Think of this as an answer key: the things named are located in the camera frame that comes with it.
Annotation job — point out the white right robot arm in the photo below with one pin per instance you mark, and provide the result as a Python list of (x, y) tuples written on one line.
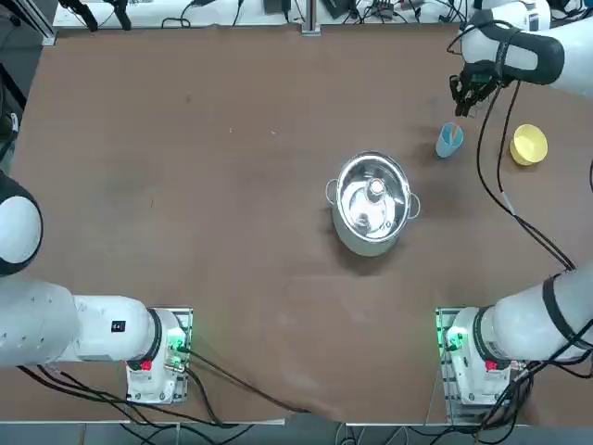
[(509, 320)]

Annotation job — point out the yellow plastic bowl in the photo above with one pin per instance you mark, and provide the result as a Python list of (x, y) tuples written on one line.
[(528, 143)]

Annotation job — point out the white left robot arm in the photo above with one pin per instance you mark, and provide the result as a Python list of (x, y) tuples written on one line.
[(46, 324)]

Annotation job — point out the blue plastic cup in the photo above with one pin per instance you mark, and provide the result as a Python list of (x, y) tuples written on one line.
[(445, 148)]

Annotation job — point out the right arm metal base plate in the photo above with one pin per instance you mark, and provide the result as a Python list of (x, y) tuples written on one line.
[(442, 324)]

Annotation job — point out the glass pot lid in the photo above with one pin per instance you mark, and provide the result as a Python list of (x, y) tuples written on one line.
[(370, 208)]

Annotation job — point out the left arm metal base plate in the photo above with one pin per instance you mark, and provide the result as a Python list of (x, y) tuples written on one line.
[(185, 320)]

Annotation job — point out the black stand leg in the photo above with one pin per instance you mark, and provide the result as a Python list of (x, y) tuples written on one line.
[(121, 16), (85, 14)]

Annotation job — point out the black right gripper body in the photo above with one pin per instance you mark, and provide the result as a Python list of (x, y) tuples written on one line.
[(482, 76)]

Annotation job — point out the aluminium frame post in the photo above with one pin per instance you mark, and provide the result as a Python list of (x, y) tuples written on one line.
[(310, 23)]

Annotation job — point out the grey electric cooking pot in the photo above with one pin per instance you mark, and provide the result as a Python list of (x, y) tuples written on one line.
[(361, 248)]

